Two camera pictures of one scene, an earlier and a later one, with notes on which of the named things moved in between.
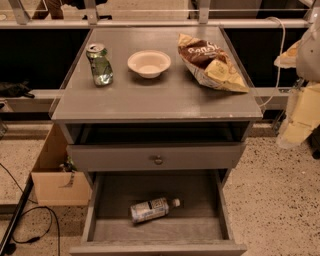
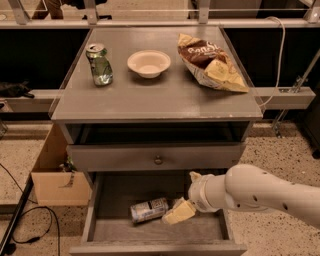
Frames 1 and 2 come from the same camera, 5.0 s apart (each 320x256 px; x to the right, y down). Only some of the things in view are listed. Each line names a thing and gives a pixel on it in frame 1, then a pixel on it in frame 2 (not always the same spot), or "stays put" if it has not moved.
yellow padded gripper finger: [302, 115] -> [183, 209]
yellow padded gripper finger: [288, 59] -> [194, 177]
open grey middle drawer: [158, 212] stays put
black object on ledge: [15, 90] stays put
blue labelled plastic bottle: [152, 209] stays put
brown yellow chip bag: [211, 64] stays put
